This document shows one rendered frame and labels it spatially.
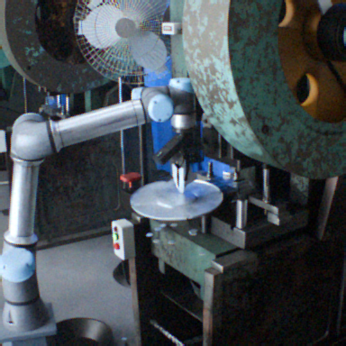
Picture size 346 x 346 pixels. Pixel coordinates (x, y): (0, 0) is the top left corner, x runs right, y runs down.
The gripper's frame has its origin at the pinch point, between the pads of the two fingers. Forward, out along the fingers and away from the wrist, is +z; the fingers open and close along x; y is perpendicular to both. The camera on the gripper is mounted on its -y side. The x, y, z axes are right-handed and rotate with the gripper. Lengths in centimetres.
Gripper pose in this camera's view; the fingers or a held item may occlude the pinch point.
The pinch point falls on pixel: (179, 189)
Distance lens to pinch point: 185.2
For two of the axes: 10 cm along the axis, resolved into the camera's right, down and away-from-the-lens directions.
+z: 0.3, 9.5, 3.1
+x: -5.4, -2.4, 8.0
